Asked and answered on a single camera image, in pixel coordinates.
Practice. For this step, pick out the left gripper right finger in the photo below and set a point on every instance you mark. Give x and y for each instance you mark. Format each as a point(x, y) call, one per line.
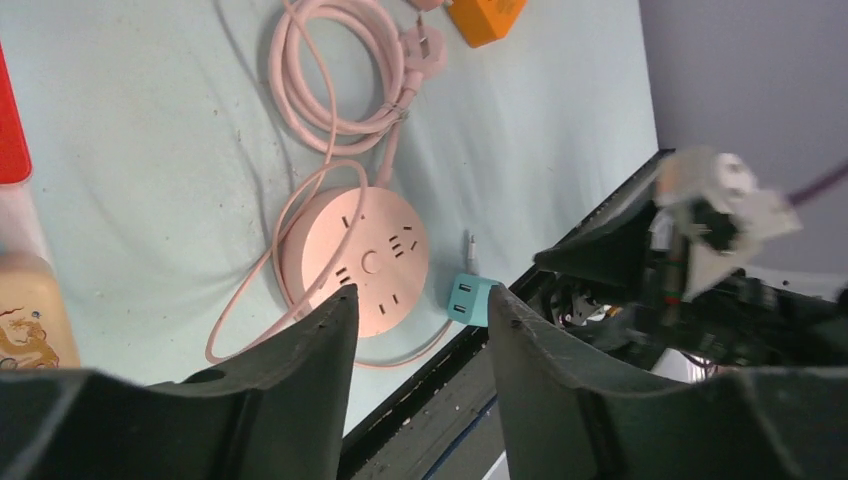
point(569, 411)

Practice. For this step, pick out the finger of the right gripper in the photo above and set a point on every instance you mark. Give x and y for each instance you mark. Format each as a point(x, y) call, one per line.
point(603, 252)

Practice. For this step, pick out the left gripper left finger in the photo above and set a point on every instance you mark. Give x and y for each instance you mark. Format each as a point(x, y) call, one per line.
point(276, 411)

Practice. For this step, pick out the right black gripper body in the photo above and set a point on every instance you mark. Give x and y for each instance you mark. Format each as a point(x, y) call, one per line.
point(739, 322)

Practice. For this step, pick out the teal cube socket adapter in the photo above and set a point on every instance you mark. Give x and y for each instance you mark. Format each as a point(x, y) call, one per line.
point(468, 300)

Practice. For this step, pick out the pink round power strip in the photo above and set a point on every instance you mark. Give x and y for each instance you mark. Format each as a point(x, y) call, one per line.
point(387, 257)

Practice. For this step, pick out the beige cube plug adapter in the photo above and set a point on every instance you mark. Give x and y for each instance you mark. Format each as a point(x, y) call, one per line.
point(36, 331)

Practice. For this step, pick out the orange power strip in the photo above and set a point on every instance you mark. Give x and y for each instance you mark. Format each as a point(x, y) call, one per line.
point(481, 22)

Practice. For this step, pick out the white multicolour power strip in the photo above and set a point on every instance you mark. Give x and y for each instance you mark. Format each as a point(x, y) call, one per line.
point(21, 229)

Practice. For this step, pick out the red cube socket adapter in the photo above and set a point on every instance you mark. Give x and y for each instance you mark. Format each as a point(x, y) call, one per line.
point(16, 164)

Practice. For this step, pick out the small pink plug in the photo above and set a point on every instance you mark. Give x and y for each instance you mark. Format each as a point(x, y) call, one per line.
point(427, 5)

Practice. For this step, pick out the light green table mat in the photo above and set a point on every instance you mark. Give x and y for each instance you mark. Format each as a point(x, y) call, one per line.
point(161, 162)

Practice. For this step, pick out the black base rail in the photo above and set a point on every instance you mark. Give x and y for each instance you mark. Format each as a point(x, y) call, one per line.
point(411, 434)

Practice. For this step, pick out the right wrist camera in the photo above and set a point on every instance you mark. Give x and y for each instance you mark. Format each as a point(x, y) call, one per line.
point(717, 204)

